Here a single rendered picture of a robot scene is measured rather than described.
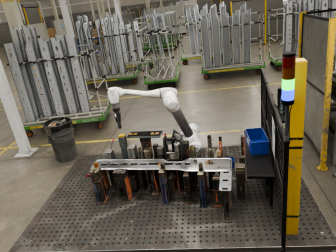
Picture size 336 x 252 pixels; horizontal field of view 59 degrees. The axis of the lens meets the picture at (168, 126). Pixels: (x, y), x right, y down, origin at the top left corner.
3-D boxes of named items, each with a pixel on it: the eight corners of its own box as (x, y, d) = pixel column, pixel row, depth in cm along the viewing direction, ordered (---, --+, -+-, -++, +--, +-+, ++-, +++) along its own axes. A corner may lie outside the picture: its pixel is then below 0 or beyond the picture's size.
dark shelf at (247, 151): (246, 179, 243) (246, 176, 242) (243, 132, 323) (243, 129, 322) (275, 179, 237) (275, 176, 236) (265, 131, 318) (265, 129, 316)
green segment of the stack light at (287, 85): (282, 91, 167) (282, 80, 164) (280, 87, 173) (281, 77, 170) (295, 90, 165) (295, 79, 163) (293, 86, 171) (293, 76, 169)
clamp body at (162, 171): (160, 205, 274) (155, 173, 261) (163, 197, 285) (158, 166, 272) (170, 205, 272) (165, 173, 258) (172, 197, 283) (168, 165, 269)
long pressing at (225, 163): (88, 171, 290) (87, 170, 290) (97, 159, 310) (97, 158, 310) (232, 171, 258) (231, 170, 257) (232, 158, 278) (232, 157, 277)
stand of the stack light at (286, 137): (280, 148, 181) (283, 54, 159) (279, 143, 187) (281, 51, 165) (293, 148, 179) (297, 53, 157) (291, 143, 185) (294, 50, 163)
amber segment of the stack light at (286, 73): (282, 80, 164) (283, 69, 162) (281, 77, 170) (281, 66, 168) (295, 79, 163) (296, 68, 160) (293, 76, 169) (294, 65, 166)
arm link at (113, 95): (119, 102, 300) (120, 99, 312) (116, 88, 294) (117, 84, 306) (109, 104, 299) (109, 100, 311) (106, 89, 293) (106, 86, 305)
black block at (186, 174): (184, 205, 270) (180, 178, 259) (185, 197, 279) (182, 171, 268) (192, 205, 268) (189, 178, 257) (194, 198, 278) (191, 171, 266)
